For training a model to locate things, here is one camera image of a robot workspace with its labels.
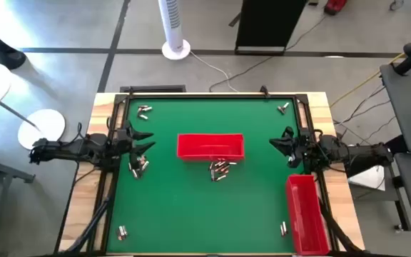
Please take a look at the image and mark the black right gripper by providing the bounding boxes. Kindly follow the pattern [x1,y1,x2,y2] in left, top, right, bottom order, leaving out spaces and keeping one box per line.
[269,126,315,168]

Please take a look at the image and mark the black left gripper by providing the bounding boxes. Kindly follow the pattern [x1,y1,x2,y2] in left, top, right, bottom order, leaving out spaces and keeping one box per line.
[114,121,156,171]

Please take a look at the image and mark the red plastic bin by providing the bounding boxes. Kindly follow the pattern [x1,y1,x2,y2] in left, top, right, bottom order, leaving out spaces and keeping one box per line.
[176,133,245,162]
[285,173,332,256]

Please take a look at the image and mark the green table mat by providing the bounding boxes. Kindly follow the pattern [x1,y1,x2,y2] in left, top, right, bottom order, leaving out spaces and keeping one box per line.
[106,96,321,255]

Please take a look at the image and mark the black diagonal bar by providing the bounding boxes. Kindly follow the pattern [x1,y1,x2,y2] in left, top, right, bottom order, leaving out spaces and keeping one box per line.
[385,134,408,155]

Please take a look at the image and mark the black cabinet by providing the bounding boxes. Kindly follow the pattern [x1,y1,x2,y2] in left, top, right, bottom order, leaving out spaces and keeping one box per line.
[234,0,308,56]

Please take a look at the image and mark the white tower fan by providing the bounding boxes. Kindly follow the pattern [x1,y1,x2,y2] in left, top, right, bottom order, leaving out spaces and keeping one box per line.
[157,0,192,61]

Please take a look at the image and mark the grey metal stand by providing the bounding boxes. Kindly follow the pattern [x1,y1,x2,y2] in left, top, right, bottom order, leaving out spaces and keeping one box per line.
[0,142,36,257]

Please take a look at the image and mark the red floor device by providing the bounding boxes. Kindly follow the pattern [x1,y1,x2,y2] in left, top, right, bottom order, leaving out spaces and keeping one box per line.
[324,0,348,16]

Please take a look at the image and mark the black curved stand leg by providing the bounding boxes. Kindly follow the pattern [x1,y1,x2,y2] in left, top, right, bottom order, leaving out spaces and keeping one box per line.
[0,18,27,71]

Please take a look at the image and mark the black floor cable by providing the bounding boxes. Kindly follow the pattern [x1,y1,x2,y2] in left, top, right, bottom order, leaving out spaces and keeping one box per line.
[208,14,328,93]

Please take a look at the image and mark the thin black cable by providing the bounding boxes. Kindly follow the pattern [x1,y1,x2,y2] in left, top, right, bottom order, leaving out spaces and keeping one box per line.
[360,116,397,143]
[333,85,387,126]

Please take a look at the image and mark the white round pedestal table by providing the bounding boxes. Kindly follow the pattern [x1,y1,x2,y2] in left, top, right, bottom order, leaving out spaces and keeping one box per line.
[0,42,66,151]

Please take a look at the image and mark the yellow floor cable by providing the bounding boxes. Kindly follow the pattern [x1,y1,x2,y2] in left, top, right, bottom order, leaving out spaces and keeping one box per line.
[330,37,411,108]

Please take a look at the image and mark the white floor cable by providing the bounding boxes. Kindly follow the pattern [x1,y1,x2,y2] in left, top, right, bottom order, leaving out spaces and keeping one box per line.
[190,51,239,93]

